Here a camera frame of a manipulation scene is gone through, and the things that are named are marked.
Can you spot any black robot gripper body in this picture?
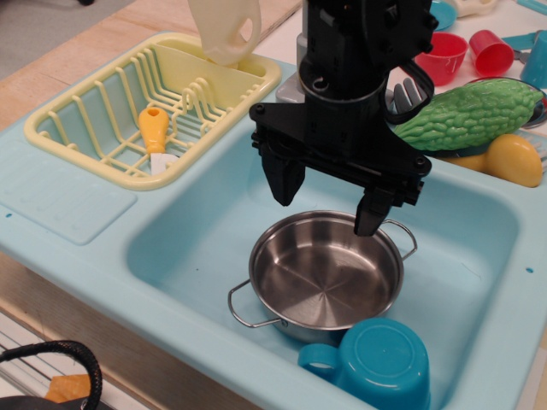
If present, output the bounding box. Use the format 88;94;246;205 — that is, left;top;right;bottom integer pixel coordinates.
249;90;432;207

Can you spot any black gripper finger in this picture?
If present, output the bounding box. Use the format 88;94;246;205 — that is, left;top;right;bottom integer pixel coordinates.
354;188;397;237
261;149;305;206

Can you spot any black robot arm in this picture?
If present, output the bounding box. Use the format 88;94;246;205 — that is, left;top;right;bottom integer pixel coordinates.
249;1;438;237

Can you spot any stainless steel pot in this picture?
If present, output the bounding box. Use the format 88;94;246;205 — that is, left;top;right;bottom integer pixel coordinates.
227;210;418;345

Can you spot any pale yellow drying rack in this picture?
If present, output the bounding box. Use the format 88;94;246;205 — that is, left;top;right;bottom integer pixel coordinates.
24;32;282;190

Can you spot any grey toy faucet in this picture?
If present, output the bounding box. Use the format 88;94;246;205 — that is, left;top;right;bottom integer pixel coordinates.
276;32;426;115

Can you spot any red plastic bowl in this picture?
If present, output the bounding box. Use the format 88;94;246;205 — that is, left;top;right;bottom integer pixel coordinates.
415;32;468;86

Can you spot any green toy bitter gourd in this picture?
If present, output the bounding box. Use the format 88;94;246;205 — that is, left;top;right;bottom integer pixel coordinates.
394;79;543;152

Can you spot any yellow toy squash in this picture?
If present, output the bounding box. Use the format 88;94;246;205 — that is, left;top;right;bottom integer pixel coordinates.
442;134;546;188

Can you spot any blue plastic mug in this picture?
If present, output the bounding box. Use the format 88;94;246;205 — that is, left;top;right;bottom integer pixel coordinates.
298;318;431;409

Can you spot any red plastic cup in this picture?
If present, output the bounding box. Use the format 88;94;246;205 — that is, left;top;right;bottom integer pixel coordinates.
469;30;514;77

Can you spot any cream plastic jug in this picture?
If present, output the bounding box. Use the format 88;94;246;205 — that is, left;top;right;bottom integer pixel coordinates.
188;0;262;67

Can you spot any cream plastic toy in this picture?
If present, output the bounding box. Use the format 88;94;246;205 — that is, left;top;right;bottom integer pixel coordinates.
450;0;498;17

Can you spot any blue plastic cup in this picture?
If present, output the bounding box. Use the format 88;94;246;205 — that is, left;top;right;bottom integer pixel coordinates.
521;30;547;89

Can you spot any yellow handled toy spatula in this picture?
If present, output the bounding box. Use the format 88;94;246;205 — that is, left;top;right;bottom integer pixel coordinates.
138;107;179;175

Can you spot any black braided cable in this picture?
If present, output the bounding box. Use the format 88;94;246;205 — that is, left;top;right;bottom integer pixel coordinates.
0;340;104;410

